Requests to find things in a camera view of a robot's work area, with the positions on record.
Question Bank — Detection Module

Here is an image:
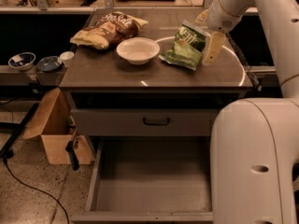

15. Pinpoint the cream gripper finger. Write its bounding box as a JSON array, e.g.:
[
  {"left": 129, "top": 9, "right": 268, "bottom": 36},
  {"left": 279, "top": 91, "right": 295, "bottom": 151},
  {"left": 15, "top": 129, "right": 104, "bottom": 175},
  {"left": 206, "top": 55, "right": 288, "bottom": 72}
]
[
  {"left": 195, "top": 10, "right": 207, "bottom": 25},
  {"left": 202, "top": 32, "right": 225, "bottom": 66}
]

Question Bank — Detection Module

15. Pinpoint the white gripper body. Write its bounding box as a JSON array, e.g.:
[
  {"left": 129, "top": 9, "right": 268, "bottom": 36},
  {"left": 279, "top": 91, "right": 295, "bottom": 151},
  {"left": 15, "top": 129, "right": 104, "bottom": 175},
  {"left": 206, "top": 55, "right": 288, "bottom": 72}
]
[{"left": 206, "top": 0, "right": 243, "bottom": 33}]

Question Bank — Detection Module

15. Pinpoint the green jalapeno chip bag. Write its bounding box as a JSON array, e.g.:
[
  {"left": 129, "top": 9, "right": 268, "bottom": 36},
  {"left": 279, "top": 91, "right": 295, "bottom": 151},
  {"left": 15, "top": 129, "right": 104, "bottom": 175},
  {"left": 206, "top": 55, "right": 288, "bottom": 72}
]
[{"left": 159, "top": 21, "right": 207, "bottom": 71}]

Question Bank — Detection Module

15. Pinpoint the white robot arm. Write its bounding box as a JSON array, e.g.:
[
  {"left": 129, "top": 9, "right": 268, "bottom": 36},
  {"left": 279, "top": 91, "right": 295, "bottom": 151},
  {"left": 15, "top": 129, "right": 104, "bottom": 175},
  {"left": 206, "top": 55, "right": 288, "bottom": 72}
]
[{"left": 207, "top": 0, "right": 299, "bottom": 224}]

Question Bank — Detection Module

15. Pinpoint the grey drawer cabinet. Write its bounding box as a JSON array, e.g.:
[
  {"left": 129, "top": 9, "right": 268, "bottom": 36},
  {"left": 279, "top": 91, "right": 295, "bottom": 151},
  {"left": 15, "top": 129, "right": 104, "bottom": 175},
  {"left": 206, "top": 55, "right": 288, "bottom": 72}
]
[{"left": 59, "top": 8, "right": 254, "bottom": 154}]

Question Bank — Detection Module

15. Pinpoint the brown sea salt chip bag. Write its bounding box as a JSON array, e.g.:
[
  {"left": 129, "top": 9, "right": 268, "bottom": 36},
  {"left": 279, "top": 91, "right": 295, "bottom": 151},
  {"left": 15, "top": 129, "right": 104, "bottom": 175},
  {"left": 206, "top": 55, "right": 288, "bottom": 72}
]
[{"left": 70, "top": 11, "right": 148, "bottom": 50}]

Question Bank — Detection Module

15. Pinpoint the grey upper drawer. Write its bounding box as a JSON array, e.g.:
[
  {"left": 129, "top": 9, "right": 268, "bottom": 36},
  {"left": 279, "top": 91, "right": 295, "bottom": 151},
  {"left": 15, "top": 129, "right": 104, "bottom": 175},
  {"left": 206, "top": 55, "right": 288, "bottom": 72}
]
[{"left": 71, "top": 109, "right": 217, "bottom": 136}]

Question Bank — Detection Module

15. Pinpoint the open grey lower drawer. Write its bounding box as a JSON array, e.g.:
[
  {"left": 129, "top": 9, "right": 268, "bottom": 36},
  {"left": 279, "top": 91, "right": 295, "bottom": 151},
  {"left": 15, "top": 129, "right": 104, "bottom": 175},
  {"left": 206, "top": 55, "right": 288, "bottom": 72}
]
[{"left": 72, "top": 137, "right": 213, "bottom": 224}]

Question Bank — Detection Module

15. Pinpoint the white bowl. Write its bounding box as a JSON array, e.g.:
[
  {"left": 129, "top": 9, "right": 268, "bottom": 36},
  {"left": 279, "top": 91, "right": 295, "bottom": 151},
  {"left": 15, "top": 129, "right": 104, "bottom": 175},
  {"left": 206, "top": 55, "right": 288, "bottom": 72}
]
[{"left": 116, "top": 37, "right": 160, "bottom": 65}]

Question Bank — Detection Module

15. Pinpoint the small white cup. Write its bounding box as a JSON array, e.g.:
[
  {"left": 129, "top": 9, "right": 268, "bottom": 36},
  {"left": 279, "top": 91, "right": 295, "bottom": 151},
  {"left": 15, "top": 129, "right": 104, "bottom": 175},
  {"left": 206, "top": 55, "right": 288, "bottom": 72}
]
[{"left": 60, "top": 51, "right": 74, "bottom": 67}]

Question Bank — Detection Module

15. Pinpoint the dark blue bowl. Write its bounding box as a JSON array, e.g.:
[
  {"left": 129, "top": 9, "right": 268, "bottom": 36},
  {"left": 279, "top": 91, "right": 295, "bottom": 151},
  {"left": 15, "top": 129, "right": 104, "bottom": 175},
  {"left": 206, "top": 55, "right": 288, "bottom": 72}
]
[{"left": 36, "top": 56, "right": 62, "bottom": 72}]

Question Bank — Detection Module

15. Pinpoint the cardboard box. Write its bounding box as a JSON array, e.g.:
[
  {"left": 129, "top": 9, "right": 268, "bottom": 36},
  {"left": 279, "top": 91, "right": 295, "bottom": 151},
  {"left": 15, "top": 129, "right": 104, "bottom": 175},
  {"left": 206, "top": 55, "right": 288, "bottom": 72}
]
[{"left": 22, "top": 87, "right": 93, "bottom": 166}]

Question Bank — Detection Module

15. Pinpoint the blue patterned bowl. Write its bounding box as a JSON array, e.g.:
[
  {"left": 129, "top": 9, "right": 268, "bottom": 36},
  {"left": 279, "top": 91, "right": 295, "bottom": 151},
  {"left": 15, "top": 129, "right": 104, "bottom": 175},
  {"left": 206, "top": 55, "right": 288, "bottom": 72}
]
[{"left": 8, "top": 52, "right": 36, "bottom": 71}]

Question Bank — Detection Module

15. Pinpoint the black handled tool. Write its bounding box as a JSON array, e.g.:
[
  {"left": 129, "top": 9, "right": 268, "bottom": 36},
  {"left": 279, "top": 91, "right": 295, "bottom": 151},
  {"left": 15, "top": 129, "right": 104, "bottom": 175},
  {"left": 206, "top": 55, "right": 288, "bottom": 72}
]
[{"left": 65, "top": 129, "right": 79, "bottom": 171}]

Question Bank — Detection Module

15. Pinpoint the black floor cable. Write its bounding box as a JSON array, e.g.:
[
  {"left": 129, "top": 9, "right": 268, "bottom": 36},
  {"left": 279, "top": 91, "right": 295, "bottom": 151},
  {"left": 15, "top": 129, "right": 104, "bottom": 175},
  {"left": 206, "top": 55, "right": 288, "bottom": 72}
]
[{"left": 2, "top": 156, "right": 71, "bottom": 224}]

